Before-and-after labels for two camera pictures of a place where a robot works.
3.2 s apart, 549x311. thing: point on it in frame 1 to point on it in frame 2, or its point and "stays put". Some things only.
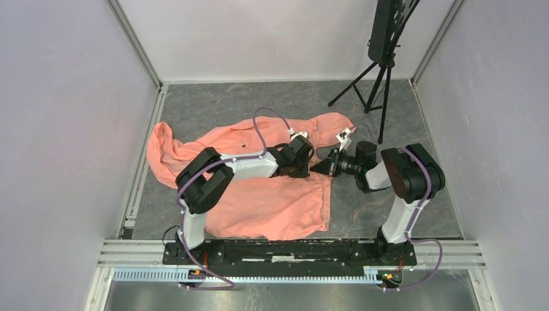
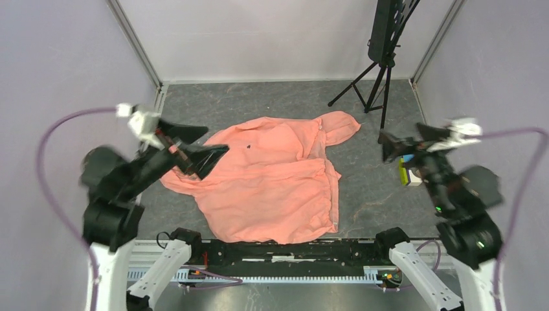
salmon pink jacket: x=261 y=207 stays put
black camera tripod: x=388 y=17 stays put
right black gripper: x=329 y=166 to x=392 y=146
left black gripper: x=303 y=173 to x=201 y=157
